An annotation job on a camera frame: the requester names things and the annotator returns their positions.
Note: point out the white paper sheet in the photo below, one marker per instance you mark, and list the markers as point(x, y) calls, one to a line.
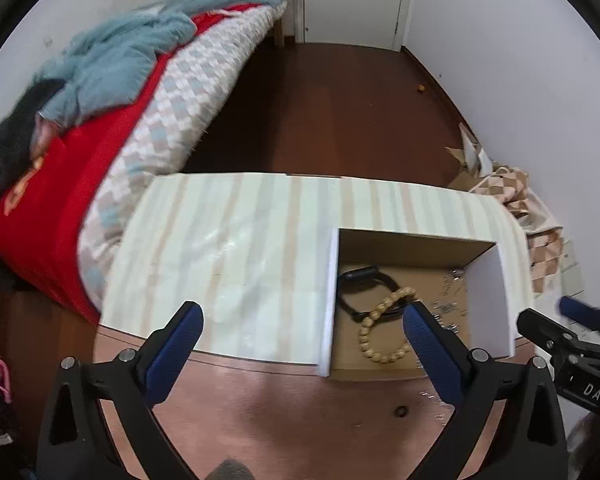
point(572, 270)

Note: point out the brown checked cloth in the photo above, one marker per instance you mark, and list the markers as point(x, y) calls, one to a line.
point(505, 185)

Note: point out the bed with red blanket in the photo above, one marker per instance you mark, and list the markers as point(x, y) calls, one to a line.
point(75, 180)

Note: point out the blue-grey fluffy blanket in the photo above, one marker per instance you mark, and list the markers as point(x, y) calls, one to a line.
point(120, 55)

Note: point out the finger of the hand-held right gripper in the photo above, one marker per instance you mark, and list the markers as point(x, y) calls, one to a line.
point(545, 329)
point(582, 309)

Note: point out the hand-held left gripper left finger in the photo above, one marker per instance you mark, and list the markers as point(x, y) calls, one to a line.
point(176, 355)

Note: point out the checked quilt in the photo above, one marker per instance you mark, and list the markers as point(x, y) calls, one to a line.
point(180, 105)

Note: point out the white door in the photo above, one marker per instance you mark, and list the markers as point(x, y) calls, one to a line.
point(352, 0)

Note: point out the black fluffy cloth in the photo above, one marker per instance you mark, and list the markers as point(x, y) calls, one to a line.
point(10, 135)

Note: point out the striped table cloth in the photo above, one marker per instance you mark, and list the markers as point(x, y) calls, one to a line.
point(220, 255)

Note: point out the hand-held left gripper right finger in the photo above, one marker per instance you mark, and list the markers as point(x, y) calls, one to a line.
point(430, 355)

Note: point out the black watch band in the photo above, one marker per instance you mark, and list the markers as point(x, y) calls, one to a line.
point(360, 276)

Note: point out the wooden bed leg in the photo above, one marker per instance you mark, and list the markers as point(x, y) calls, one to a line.
point(279, 32)

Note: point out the white cardboard box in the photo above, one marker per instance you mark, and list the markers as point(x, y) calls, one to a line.
point(490, 300)

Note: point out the cardboard scraps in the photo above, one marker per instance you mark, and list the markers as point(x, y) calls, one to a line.
point(472, 157)

